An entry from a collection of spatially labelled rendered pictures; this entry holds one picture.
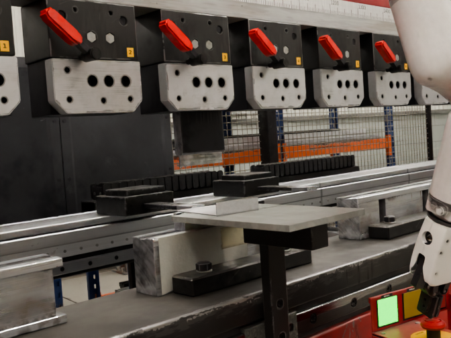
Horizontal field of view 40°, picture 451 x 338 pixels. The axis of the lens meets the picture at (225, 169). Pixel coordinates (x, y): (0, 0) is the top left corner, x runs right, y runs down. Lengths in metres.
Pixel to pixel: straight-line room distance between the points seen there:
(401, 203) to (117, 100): 0.85
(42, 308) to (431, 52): 0.67
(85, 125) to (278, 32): 0.58
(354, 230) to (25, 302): 0.78
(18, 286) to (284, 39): 0.67
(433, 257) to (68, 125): 0.92
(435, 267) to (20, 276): 0.60
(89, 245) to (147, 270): 0.23
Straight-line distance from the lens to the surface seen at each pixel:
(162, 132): 1.69
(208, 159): 1.12
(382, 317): 1.12
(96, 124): 1.58
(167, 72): 1.02
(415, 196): 1.63
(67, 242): 1.22
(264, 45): 1.14
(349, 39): 1.40
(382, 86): 1.48
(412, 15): 0.97
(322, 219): 0.91
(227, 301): 0.97
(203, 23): 1.09
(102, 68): 0.95
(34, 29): 0.96
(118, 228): 1.27
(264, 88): 1.17
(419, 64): 0.97
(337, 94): 1.34
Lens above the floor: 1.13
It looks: 3 degrees down
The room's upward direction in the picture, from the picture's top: 4 degrees counter-clockwise
